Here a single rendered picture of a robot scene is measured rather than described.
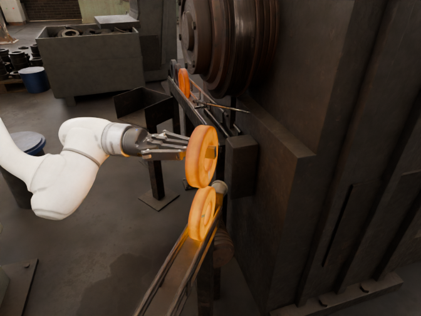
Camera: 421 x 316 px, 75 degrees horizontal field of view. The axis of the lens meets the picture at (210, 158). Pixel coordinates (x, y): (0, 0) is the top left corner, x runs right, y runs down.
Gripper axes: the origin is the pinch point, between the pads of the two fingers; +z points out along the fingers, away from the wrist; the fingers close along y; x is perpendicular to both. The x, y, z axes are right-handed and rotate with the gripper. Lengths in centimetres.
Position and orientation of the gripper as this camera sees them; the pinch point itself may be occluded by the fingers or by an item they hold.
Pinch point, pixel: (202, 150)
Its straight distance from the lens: 67.9
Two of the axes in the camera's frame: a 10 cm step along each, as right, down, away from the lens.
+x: -0.5, -8.4, -5.4
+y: -3.1, 5.3, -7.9
